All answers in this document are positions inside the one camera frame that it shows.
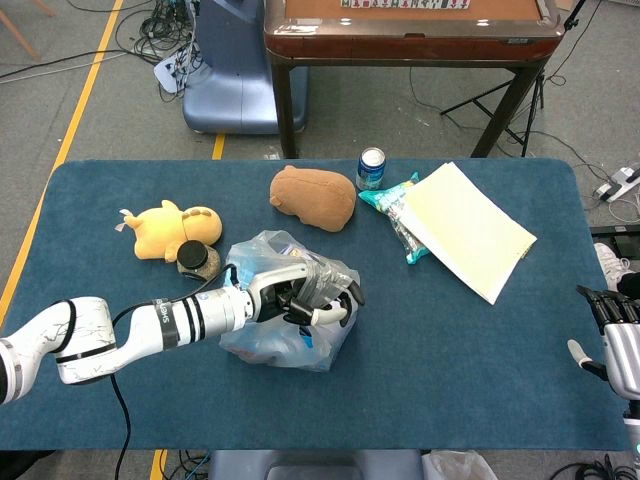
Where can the white sneaker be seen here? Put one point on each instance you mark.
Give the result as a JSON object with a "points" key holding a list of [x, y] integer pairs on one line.
{"points": [[609, 262]]}

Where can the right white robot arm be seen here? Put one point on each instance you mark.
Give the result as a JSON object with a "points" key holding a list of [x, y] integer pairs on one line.
{"points": [[632, 440]]}

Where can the blue white drink can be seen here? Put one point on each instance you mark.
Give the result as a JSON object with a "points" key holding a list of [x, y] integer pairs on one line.
{"points": [[370, 172]]}

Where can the blue felt table mat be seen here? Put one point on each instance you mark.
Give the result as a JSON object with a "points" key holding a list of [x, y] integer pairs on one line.
{"points": [[425, 380]]}

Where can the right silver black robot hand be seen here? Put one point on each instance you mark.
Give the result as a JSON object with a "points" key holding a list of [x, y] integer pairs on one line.
{"points": [[622, 350]]}

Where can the glass jar with black lid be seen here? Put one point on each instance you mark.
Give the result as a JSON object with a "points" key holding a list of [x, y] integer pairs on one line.
{"points": [[195, 257]]}

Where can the white grey power strip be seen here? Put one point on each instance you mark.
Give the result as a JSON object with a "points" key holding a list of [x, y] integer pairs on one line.
{"points": [[617, 184]]}

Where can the black tripod stand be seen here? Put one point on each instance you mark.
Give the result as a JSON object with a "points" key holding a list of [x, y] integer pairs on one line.
{"points": [[532, 107]]}

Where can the translucent plastic bag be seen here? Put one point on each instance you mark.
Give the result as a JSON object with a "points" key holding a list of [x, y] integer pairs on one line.
{"points": [[280, 345]]}

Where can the white power strip with plugs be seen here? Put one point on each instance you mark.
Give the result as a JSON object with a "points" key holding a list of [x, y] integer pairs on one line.
{"points": [[167, 72]]}

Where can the pale yellow paper stack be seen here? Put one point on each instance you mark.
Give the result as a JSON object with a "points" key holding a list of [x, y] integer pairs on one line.
{"points": [[465, 225]]}

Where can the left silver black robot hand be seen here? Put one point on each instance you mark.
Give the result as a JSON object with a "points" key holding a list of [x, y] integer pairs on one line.
{"points": [[272, 290]]}

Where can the brown mahjong table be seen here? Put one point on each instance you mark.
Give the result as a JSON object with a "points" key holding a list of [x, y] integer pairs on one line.
{"points": [[410, 42]]}

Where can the clear crumpled plastic bag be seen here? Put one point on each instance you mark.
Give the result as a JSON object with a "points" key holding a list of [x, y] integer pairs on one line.
{"points": [[455, 466]]}

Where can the black metal floor frame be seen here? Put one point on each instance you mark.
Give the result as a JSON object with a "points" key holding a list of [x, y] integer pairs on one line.
{"points": [[617, 235]]}

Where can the brown plush capybara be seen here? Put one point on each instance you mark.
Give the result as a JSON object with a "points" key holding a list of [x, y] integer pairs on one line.
{"points": [[315, 197]]}

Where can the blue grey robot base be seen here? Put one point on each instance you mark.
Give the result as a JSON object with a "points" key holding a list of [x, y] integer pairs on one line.
{"points": [[230, 90]]}

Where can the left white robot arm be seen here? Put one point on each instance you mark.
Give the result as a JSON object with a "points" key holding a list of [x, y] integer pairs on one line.
{"points": [[150, 325]]}

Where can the blue grey robot torso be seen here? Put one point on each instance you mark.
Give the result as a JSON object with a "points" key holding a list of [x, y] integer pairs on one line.
{"points": [[315, 465]]}

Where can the yellow plush toy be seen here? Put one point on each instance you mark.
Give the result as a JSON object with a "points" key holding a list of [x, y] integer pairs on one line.
{"points": [[155, 232]]}

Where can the row of mahjong tiles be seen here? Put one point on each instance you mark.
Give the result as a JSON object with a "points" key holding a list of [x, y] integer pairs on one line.
{"points": [[405, 4]]}

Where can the teal snack packet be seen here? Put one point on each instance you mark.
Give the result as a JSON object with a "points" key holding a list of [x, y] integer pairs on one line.
{"points": [[387, 200]]}

